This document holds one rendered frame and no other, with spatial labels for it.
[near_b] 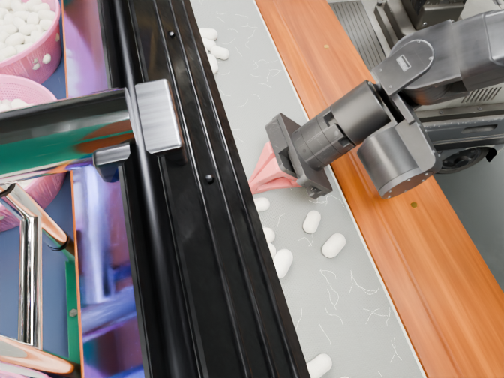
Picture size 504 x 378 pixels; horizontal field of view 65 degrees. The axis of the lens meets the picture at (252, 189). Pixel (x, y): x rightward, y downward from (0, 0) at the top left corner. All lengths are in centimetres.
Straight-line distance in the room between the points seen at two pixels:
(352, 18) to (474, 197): 76
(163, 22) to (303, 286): 37
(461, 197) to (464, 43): 118
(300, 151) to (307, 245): 13
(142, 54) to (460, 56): 32
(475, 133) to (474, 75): 94
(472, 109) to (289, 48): 71
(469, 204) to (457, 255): 104
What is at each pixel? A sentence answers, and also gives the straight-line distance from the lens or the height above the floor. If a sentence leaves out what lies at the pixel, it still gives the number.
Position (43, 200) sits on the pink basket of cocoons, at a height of 70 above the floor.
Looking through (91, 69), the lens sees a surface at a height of 110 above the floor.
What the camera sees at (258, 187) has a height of 77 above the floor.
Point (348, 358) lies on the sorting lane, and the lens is 49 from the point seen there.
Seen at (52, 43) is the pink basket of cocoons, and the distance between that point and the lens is 84.
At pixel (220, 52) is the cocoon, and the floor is 76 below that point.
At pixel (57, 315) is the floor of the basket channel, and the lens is 61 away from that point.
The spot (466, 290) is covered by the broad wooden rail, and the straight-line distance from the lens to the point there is 53.
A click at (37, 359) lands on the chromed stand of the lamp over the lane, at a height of 85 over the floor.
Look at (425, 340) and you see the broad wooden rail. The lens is 51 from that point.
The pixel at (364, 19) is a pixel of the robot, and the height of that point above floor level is 48.
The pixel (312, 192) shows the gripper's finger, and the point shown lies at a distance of 49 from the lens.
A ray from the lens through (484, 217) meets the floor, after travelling 158.
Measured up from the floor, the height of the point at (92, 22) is 110.
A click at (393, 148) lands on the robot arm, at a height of 89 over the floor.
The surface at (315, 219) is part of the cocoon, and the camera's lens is 52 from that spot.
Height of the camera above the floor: 122
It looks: 59 degrees down
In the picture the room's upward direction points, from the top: straight up
